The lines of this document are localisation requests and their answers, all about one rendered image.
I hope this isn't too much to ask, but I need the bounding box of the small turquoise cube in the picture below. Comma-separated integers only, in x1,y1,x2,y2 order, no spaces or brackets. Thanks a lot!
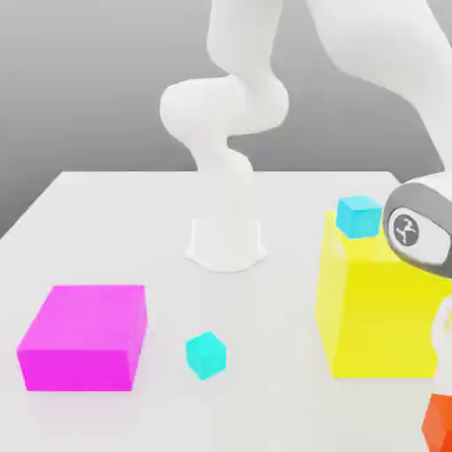
185,330,228,381

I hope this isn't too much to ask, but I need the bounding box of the small sky blue cube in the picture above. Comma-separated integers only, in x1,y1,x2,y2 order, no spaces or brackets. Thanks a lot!
335,195,384,241

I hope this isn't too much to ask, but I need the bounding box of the large yellow box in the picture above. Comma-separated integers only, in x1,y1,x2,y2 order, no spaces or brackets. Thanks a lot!
314,210,452,380

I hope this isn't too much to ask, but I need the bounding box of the large magenta box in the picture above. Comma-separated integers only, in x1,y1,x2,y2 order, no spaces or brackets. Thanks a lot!
16,284,148,392

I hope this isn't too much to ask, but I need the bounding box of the large orange box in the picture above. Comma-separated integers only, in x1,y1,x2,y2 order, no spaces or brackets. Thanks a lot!
420,392,452,452

